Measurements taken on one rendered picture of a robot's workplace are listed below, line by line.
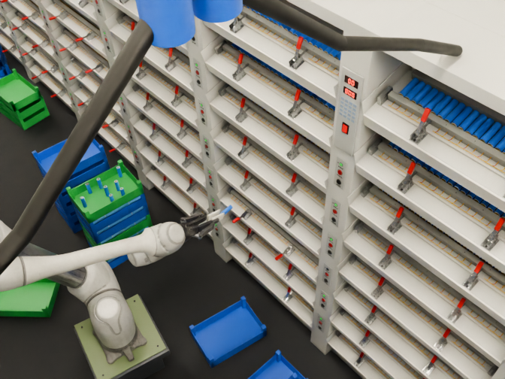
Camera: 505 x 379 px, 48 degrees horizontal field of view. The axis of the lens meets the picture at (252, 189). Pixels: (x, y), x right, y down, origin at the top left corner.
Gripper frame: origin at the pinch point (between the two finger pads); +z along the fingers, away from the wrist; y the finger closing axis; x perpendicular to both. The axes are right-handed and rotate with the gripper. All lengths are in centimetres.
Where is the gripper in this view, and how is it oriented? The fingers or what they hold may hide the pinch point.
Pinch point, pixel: (215, 216)
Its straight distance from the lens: 234.3
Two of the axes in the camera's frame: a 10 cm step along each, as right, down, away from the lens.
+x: -1.5, 7.7, 6.2
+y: -6.8, -5.4, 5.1
